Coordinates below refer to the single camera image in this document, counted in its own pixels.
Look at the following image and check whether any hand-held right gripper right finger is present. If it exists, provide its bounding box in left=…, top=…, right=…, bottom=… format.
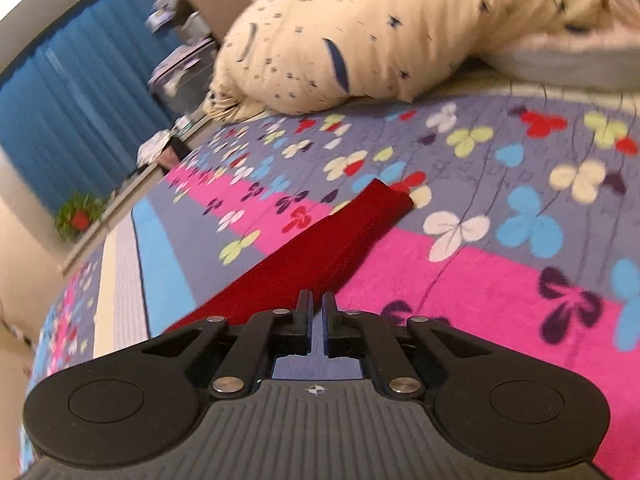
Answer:
left=322, top=292, right=495, bottom=402

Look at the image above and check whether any blue curtain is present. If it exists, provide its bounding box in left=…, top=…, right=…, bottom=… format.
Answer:
left=0, top=0, right=186, bottom=216

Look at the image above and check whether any red knit sweater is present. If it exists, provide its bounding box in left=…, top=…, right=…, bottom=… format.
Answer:
left=162, top=178, right=413, bottom=335

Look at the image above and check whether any clear plastic storage bin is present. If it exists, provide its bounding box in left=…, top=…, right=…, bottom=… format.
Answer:
left=147, top=35, right=222, bottom=111

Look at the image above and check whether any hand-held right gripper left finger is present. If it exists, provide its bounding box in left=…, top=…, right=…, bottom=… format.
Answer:
left=140, top=290, right=313, bottom=402

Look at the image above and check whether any dark bag with pink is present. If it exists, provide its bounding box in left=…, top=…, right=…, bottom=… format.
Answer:
left=157, top=140, right=192, bottom=171

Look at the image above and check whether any green plant in red pot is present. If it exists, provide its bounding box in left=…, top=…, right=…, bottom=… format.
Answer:
left=55, top=192, right=107, bottom=243

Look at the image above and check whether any pile of light clothes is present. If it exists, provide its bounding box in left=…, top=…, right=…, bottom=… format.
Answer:
left=137, top=130, right=171, bottom=167

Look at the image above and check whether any cream star print pillow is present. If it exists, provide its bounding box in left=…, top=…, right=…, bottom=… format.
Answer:
left=202, top=0, right=606, bottom=123

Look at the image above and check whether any floral striped fleece blanket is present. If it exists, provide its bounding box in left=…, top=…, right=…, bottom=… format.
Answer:
left=20, top=82, right=640, bottom=480

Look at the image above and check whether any white plush pillow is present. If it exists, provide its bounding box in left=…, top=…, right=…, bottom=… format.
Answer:
left=470, top=0, right=640, bottom=93

